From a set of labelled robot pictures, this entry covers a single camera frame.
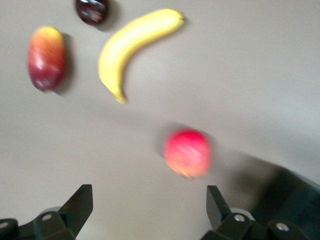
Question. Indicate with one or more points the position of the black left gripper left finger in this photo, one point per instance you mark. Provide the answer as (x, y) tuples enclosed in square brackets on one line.
[(62, 222)]

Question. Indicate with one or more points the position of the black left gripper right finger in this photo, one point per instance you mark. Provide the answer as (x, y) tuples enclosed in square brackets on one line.
[(232, 227)]

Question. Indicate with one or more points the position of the black plastic box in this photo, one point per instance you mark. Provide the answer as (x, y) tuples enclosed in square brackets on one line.
[(300, 205)]

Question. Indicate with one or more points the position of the yellow banana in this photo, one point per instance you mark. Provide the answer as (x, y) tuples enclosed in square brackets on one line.
[(117, 55)]

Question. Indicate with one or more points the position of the brown table mat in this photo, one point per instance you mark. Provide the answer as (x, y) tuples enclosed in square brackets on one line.
[(250, 75)]

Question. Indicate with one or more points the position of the red yellow mango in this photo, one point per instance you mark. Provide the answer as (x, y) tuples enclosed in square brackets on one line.
[(46, 60)]

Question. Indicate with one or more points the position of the dark purple mangosteen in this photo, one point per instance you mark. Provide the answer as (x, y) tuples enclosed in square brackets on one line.
[(92, 11)]

